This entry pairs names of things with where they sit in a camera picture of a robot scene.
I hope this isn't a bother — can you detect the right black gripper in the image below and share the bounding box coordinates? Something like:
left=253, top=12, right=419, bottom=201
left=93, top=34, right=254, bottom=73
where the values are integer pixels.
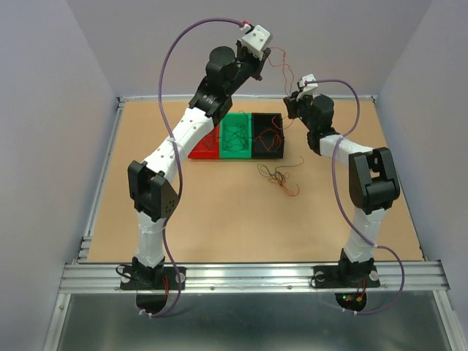
left=284, top=89, right=316, bottom=131

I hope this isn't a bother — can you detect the green plastic bin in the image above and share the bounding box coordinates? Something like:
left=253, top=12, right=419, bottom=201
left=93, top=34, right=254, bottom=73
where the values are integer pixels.
left=219, top=111, right=252, bottom=159

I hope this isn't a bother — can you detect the black thin wire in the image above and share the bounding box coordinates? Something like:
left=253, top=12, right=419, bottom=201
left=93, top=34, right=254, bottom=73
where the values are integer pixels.
left=222, top=109, right=250, bottom=152
left=256, top=156, right=306, bottom=196

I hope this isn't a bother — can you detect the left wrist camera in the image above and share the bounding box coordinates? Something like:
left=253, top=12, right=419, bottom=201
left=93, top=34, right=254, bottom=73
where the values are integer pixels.
left=240, top=21, right=273, bottom=60

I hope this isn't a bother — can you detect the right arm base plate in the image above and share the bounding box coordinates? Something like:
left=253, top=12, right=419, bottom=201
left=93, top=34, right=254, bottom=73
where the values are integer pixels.
left=313, top=265, right=380, bottom=289

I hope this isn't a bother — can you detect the red plastic bin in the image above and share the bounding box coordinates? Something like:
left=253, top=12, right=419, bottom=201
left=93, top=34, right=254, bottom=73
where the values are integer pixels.
left=188, top=129, right=219, bottom=159

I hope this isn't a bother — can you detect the aluminium front rail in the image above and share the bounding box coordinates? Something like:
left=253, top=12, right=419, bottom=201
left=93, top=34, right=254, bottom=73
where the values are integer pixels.
left=58, top=261, right=450, bottom=294

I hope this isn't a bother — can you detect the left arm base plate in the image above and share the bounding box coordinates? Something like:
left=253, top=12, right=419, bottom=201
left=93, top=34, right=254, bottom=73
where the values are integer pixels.
left=116, top=264, right=186, bottom=291

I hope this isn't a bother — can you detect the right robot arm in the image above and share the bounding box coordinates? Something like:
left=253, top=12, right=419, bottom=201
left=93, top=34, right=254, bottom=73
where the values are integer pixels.
left=283, top=92, right=400, bottom=288

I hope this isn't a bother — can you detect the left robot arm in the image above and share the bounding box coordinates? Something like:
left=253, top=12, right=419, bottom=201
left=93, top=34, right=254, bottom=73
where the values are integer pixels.
left=127, top=39, right=271, bottom=288

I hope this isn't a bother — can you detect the black plastic bin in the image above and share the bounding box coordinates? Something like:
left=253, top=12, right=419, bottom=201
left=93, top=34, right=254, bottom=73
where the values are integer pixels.
left=252, top=113, right=284, bottom=159

